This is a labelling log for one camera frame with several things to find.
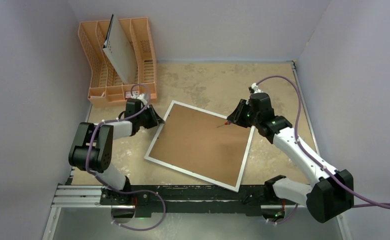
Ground white picture frame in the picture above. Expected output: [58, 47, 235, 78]
[144, 100, 254, 192]

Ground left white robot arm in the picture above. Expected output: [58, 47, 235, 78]
[68, 99, 165, 205]

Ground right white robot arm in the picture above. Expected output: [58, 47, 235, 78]
[226, 93, 354, 223]

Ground small red white box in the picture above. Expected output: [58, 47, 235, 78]
[124, 91, 133, 99]

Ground orange plastic file organizer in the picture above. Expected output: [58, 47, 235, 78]
[78, 15, 158, 108]

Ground white board in organizer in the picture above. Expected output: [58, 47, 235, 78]
[102, 14, 138, 85]

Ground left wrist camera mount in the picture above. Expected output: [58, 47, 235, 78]
[132, 93, 150, 106]

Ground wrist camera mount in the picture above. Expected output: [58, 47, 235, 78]
[132, 93, 150, 106]
[248, 82, 263, 95]

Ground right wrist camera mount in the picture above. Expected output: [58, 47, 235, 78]
[248, 82, 263, 95]

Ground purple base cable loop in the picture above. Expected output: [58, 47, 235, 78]
[111, 192, 169, 233]

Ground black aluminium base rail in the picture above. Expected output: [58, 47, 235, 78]
[50, 183, 345, 220]

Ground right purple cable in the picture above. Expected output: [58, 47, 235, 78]
[254, 75, 390, 211]

